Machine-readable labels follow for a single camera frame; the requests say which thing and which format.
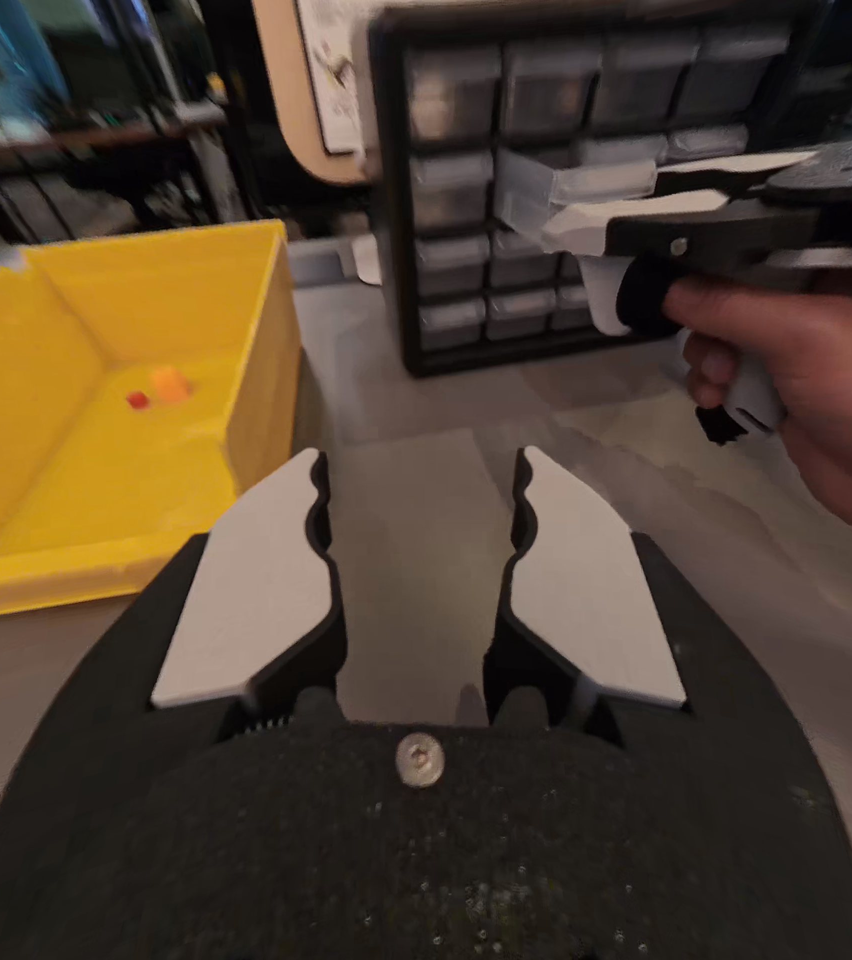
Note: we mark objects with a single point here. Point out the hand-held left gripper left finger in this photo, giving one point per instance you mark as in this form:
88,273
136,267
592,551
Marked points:
246,600

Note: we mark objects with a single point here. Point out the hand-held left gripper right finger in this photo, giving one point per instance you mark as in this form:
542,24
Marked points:
591,607

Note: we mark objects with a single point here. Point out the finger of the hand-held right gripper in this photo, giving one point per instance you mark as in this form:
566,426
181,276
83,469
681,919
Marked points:
583,229
733,166

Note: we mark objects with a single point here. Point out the clear plastic drawer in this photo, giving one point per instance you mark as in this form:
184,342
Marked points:
531,187

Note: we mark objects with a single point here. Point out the black drawer cabinet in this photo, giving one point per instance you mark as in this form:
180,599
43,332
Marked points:
396,225

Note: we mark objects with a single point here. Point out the small red cube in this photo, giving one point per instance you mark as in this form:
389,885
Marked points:
137,400

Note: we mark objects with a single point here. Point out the yellow plastic bin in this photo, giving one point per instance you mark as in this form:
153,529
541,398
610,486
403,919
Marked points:
21,337

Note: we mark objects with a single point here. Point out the array of clear drawers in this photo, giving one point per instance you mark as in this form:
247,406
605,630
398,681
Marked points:
456,97

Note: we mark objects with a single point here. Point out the person's right hand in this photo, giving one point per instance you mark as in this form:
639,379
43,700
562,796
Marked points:
831,390

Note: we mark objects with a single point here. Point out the white stand base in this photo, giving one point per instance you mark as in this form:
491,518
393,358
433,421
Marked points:
367,259

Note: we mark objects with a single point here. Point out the hollow orange cube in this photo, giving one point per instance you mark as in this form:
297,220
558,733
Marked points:
169,386

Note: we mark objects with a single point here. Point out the white framed sign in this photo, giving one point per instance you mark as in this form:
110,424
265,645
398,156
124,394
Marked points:
336,75

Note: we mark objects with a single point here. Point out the round wooden table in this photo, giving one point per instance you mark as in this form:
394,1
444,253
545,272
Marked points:
276,75

